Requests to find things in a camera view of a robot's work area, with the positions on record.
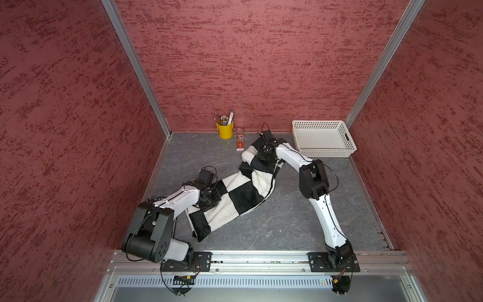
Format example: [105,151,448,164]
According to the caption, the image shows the white perforated plastic basket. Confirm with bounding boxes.
[292,120,357,158]

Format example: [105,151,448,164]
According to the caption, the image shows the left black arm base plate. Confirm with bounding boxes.
[161,251,213,274]

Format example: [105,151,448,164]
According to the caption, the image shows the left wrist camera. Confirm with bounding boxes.
[196,167,215,187]

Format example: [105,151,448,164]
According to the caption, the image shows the right aluminium corner post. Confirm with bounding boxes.
[345,0,425,128]

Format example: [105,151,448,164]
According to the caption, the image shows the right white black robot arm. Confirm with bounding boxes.
[257,130,356,273]

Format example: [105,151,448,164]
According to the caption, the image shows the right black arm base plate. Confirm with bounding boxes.
[307,252,360,273]

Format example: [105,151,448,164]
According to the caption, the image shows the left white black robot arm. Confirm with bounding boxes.
[122,182,221,271]

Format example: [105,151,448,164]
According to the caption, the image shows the bundle of pencils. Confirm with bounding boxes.
[213,109,235,126]

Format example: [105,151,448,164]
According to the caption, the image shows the black white checkered pillowcase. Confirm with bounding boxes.
[186,138,284,242]

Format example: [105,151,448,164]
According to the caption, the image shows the aluminium front rail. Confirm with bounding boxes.
[107,250,414,276]

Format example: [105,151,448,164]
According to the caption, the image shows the left aluminium corner post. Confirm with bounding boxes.
[101,0,172,138]

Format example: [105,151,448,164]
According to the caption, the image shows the yellow pencil cup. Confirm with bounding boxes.
[216,123,233,140]

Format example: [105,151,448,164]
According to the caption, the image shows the aluminium corner post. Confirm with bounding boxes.
[101,0,172,138]
[345,0,425,128]

